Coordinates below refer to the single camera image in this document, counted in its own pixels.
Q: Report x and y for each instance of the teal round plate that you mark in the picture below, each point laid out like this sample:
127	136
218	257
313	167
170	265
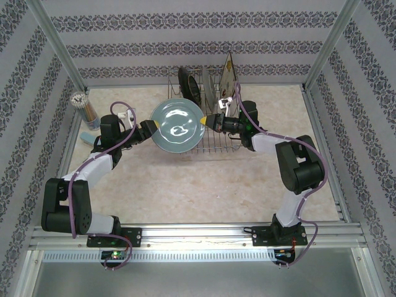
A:
176	127

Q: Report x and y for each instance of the grey deer round plate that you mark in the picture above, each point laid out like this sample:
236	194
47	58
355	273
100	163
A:
211	89

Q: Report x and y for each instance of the black rimmed round plate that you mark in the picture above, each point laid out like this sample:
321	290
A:
187	83

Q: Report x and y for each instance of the square floral plate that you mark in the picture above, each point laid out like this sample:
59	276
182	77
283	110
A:
228	77

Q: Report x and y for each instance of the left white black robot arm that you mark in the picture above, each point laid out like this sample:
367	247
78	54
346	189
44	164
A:
92	167

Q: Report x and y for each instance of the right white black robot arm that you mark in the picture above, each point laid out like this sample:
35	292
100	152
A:
300	167

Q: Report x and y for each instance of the teal stapler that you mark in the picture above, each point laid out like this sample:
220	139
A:
86	137

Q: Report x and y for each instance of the clear tube of pencils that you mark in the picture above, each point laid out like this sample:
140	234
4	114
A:
89	116

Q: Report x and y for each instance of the small circuit board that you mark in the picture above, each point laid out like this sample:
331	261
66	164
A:
114	255
284	254

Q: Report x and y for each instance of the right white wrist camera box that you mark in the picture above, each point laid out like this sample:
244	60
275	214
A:
226	103

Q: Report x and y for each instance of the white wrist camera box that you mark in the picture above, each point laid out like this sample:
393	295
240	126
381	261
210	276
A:
226	103
128	116

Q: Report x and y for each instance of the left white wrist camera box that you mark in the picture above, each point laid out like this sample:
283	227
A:
128	116

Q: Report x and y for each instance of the aluminium side rail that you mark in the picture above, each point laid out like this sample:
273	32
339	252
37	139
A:
315	123
73	136

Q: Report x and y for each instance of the aluminium frame post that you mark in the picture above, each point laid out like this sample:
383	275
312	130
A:
58	43
332	43

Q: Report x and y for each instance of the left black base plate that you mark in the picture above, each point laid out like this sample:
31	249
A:
133	236

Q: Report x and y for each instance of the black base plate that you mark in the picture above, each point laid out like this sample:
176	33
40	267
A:
263	236
133	236

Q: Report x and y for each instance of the long aluminium mounting rail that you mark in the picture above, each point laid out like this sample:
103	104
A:
198	235

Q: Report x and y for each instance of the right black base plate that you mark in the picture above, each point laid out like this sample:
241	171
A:
263	236

